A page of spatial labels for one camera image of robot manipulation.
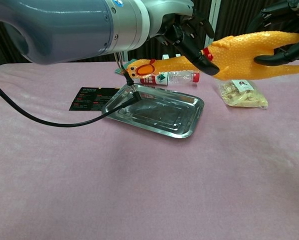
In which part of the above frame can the silver metal tray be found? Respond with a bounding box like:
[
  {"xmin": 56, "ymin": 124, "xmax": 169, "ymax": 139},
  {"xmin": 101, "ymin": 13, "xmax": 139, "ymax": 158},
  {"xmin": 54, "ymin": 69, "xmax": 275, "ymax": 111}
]
[{"xmin": 101, "ymin": 83, "xmax": 205, "ymax": 139}]

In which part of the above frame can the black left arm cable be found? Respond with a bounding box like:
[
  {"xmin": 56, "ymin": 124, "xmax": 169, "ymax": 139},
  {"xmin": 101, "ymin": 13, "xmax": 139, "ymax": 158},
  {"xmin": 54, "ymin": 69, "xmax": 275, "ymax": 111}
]
[{"xmin": 0, "ymin": 51, "xmax": 143, "ymax": 127}]

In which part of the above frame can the pink table cloth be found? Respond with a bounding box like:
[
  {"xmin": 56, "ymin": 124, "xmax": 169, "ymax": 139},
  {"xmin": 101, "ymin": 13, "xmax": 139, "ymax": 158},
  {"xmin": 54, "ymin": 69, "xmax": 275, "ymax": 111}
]
[{"xmin": 0, "ymin": 59, "xmax": 299, "ymax": 240}]

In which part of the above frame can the clear red-label water bottle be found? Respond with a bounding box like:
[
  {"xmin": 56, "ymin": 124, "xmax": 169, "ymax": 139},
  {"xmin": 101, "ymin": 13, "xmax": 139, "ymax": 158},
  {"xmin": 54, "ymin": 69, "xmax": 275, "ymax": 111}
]
[{"xmin": 139, "ymin": 70, "xmax": 200, "ymax": 86}]

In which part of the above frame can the yellow rubber chicken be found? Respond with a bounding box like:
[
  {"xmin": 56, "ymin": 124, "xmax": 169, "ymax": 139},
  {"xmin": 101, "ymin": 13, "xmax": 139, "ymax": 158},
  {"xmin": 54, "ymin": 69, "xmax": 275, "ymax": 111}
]
[{"xmin": 126, "ymin": 31, "xmax": 299, "ymax": 81}]

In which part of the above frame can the black printed card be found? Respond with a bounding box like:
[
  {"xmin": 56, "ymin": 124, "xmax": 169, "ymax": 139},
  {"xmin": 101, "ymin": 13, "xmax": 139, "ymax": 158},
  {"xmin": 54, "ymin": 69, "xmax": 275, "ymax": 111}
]
[{"xmin": 68, "ymin": 87, "xmax": 120, "ymax": 112}]

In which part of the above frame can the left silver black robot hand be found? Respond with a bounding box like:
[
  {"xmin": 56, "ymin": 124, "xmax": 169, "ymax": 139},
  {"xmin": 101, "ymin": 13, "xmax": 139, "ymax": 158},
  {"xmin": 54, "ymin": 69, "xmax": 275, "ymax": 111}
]
[{"xmin": 145, "ymin": 0, "xmax": 220, "ymax": 77}]

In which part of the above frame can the grey partition frame post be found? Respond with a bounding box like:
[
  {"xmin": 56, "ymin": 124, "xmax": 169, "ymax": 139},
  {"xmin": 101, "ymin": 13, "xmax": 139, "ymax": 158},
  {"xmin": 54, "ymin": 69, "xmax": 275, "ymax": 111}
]
[
  {"xmin": 118, "ymin": 49, "xmax": 129, "ymax": 63},
  {"xmin": 208, "ymin": 0, "xmax": 222, "ymax": 42}
]

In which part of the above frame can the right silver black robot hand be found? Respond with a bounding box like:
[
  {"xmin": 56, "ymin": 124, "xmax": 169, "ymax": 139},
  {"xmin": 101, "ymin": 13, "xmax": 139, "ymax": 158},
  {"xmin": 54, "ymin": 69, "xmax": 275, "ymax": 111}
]
[{"xmin": 246, "ymin": 0, "xmax": 299, "ymax": 66}]

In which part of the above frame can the teal green hand brush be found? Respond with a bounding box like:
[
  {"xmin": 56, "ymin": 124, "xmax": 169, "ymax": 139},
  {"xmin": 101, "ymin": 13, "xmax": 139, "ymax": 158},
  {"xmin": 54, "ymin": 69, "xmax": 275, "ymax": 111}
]
[{"xmin": 114, "ymin": 59, "xmax": 138, "ymax": 76}]

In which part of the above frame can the clear bag of dried snack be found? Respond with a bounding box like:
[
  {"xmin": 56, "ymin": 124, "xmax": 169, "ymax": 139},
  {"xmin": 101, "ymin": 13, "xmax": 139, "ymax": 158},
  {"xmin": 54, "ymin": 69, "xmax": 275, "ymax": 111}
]
[{"xmin": 215, "ymin": 79, "xmax": 269, "ymax": 110}]

